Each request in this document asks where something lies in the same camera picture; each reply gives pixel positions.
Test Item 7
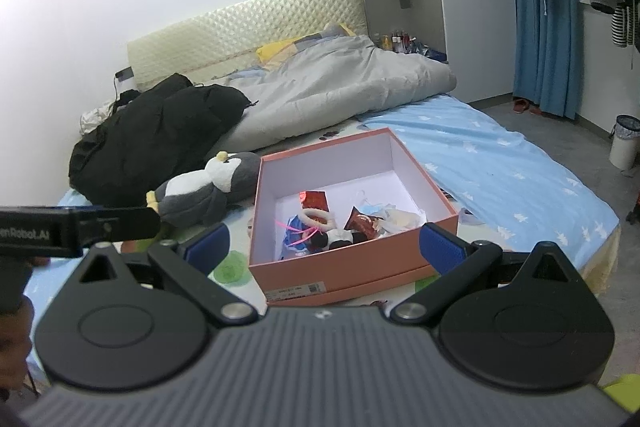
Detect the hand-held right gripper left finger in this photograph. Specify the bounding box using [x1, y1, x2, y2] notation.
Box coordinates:
[64, 223, 259, 325]

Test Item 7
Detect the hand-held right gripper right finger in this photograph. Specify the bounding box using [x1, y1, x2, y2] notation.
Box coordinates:
[389, 223, 585, 324]

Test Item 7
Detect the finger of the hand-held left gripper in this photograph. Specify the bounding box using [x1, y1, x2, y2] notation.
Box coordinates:
[80, 205, 162, 249]

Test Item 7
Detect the clear bag with round pad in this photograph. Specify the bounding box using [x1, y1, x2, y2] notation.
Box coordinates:
[377, 206, 426, 235]

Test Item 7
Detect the dark red snack packet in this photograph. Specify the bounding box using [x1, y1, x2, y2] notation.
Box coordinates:
[344, 206, 384, 241]

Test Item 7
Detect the blue plastic bag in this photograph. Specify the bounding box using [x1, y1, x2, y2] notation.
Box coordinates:
[284, 214, 314, 254]

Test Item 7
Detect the pink cord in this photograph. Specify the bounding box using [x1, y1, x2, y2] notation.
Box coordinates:
[274, 217, 322, 242]

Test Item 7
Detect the black white panda plush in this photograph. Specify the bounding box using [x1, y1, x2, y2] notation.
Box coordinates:
[307, 229, 367, 254]

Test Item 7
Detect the shiny red packet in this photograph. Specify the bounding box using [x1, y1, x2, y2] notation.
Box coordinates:
[298, 190, 329, 212]

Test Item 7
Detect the white fluffy hair scrunchie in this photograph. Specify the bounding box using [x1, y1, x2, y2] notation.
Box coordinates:
[299, 207, 339, 232]

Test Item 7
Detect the pink cardboard box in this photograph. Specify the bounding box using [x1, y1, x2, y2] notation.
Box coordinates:
[248, 128, 460, 308]

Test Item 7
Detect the person's left hand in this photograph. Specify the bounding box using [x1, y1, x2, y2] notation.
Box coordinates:
[0, 256, 49, 390]

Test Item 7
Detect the grey white penguin plush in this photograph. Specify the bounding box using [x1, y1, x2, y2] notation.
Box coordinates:
[146, 151, 262, 228]

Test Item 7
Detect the black jacket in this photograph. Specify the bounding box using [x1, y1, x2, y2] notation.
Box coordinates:
[68, 73, 252, 208]

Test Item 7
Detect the white cloth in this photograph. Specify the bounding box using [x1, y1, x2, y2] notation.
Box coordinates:
[80, 102, 117, 134]

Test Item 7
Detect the grey duvet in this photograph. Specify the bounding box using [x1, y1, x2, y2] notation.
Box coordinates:
[220, 34, 458, 152]

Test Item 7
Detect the yellow pillow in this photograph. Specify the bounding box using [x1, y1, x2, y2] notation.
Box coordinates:
[256, 38, 302, 64]

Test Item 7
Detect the white trash bin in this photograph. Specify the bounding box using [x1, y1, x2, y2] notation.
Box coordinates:
[609, 114, 640, 172]

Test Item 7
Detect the row of small bottles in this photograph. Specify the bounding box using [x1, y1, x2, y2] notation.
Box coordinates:
[380, 29, 419, 54]

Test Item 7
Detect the cream quilted headboard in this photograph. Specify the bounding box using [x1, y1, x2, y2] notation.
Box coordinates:
[126, 0, 366, 92]

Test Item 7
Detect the blue curtain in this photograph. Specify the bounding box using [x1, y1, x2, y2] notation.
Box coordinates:
[505, 0, 586, 118]

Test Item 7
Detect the yellow-green object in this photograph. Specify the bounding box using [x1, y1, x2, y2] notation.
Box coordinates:
[602, 374, 640, 414]

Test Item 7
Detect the hanging striped garment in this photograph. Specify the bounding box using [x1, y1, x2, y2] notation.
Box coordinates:
[612, 3, 637, 48]

